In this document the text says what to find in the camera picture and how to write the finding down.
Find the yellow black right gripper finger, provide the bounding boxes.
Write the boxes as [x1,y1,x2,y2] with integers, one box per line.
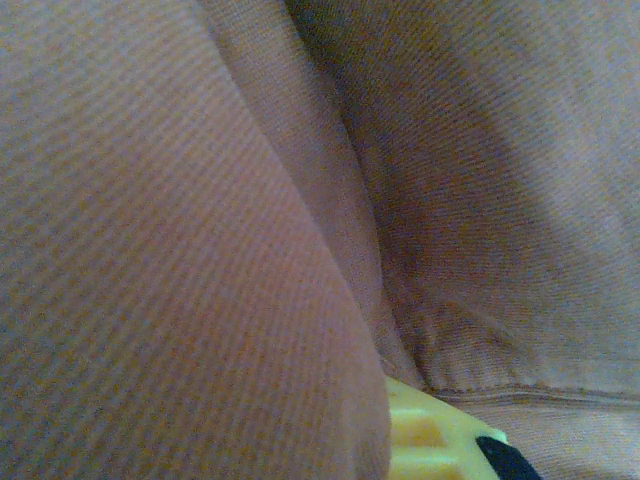
[383,375,544,480]

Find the brown long pants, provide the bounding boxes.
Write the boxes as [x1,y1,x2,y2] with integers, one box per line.
[0,0,640,480]

